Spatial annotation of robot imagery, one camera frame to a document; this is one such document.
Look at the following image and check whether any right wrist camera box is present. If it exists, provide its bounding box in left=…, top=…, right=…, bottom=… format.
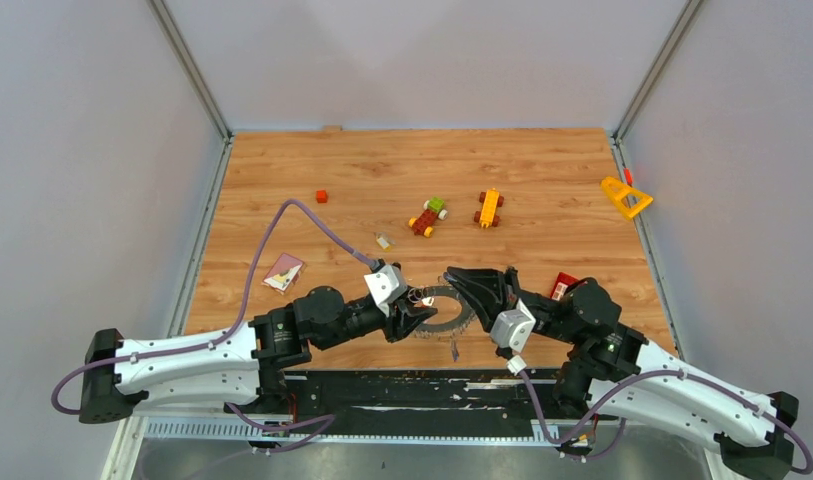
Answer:
left=490, top=299, right=536, bottom=375

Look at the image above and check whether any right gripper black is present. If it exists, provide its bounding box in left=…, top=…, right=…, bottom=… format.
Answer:
left=444, top=266, right=578, bottom=345

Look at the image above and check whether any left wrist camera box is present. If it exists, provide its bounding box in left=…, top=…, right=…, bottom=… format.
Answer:
left=364, top=264, right=409, bottom=317

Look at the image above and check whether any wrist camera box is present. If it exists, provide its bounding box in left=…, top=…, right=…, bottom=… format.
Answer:
left=490, top=299, right=536, bottom=375
left=364, top=264, right=409, bottom=317

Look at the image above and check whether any red window brick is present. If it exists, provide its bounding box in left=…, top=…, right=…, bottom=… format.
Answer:
left=551, top=272, right=578, bottom=300

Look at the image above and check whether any yellow brown toy brick car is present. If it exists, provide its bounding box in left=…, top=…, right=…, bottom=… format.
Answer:
left=473, top=188, right=505, bottom=229

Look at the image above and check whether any yellow triangular brick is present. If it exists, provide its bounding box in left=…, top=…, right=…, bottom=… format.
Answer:
left=600, top=177, right=654, bottom=221

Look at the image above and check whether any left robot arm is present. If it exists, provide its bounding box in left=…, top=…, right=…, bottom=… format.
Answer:
left=78, top=286, right=438, bottom=424

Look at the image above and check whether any red yellow toy brick car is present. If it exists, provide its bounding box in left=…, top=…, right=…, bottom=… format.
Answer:
left=408, top=196, right=449, bottom=238

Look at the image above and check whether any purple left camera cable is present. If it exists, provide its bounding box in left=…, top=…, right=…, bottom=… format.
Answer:
left=50, top=198, right=387, bottom=458

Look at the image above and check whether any red playing card deck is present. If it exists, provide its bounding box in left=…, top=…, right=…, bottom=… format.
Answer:
left=262, top=253, right=306, bottom=294

